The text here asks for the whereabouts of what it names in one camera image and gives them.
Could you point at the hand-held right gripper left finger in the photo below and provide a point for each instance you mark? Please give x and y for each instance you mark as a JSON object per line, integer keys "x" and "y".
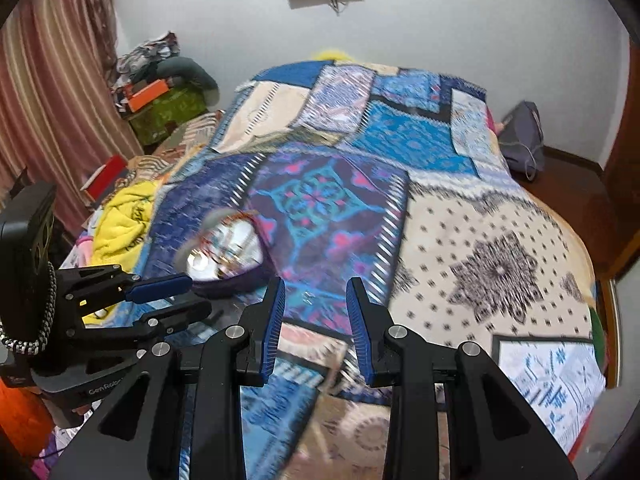
{"x": 276, "y": 320}

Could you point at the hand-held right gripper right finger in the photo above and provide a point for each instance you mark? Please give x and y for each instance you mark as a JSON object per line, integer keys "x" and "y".
{"x": 357, "y": 330}

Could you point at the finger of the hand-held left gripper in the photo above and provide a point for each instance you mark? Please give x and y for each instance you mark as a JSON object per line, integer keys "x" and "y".
{"x": 160, "y": 286}
{"x": 180, "y": 314}

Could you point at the purple heart-shaped box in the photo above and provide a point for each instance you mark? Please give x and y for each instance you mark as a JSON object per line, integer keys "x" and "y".
{"x": 230, "y": 260}

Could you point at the cartoon print sheet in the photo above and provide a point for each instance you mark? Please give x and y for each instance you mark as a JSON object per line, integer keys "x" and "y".
{"x": 77, "y": 255}

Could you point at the yellow blanket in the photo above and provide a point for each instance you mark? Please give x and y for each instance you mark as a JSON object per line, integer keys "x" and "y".
{"x": 122, "y": 220}

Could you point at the red and white box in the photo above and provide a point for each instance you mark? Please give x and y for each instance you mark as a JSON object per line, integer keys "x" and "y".
{"x": 105, "y": 180}

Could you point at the patchwork blue blanket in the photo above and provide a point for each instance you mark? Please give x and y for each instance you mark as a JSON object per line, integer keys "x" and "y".
{"x": 400, "y": 210}

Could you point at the striped beige bedding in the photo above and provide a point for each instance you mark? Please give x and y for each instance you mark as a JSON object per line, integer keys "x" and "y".
{"x": 185, "y": 142}

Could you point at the striped brown curtain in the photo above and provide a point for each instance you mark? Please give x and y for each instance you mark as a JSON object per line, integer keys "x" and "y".
{"x": 55, "y": 85}

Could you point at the green box with clutter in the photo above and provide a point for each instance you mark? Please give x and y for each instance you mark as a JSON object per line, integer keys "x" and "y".
{"x": 170, "y": 112}

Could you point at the orange box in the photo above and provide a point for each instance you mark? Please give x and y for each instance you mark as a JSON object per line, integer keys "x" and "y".
{"x": 147, "y": 95}

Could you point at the pile of clothes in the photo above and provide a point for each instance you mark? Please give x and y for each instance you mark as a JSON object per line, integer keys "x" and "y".
{"x": 145, "y": 57}

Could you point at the grey bag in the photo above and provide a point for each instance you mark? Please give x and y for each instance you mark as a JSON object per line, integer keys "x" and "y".
{"x": 520, "y": 135}

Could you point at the yellow plush toy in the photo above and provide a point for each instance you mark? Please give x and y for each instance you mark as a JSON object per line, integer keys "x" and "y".
{"x": 332, "y": 55}

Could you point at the wooden wardrobe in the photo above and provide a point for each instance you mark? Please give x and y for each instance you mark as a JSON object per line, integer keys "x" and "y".
{"x": 622, "y": 160}

